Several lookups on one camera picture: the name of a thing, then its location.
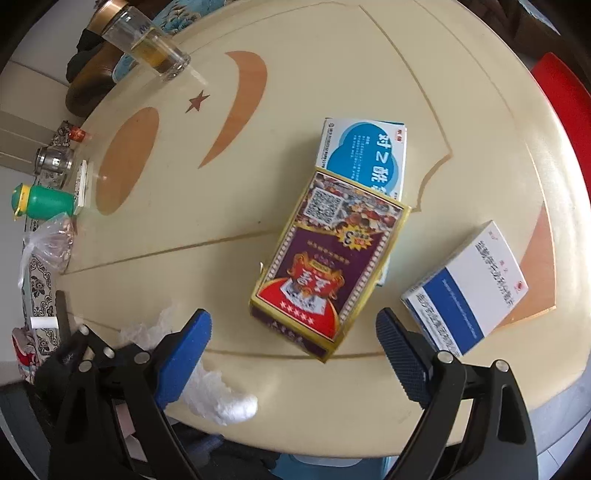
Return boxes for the glass jar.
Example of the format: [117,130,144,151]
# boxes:
[36,145,75,176]

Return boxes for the purple red card box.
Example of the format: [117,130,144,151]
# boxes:
[249,168,411,363]

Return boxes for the dark clothes pile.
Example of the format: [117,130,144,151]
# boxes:
[67,28,108,82]

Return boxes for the blue cloud medicine box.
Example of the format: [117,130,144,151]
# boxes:
[315,117,410,204]

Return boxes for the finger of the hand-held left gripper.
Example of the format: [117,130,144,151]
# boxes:
[34,325,134,402]
[55,291,73,340]

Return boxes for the red white cloth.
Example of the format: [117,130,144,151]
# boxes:
[11,325,38,380]

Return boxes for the white plastic bag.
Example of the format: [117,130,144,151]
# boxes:
[120,302,258,426]

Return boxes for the red plastic chair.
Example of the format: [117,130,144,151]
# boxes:
[530,52,591,154]

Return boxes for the cream table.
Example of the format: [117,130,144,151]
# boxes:
[60,0,591,462]

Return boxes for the clear bag of nuts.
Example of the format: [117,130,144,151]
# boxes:
[18,212,77,288]

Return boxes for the white blue striped medicine box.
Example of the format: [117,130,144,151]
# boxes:
[399,220,531,359]

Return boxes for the glass tea bottle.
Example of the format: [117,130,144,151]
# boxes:
[90,0,192,83]

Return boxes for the green thermos bottle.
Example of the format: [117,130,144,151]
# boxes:
[11,183,77,218]

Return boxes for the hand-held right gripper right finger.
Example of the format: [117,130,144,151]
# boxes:
[375,308,539,480]

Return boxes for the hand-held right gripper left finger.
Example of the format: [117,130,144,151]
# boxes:
[48,308,213,480]

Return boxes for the white remote control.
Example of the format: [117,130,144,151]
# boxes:
[74,159,96,213]

